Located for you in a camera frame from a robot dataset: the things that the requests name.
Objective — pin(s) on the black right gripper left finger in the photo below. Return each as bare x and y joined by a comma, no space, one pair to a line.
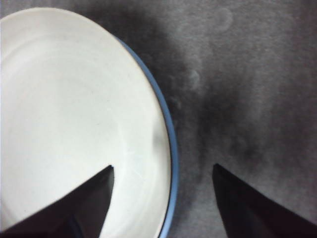
74,210

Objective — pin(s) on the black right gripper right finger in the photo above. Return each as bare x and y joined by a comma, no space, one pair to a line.
252,213

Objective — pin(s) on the white round plate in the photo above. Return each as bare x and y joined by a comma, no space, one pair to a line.
74,99

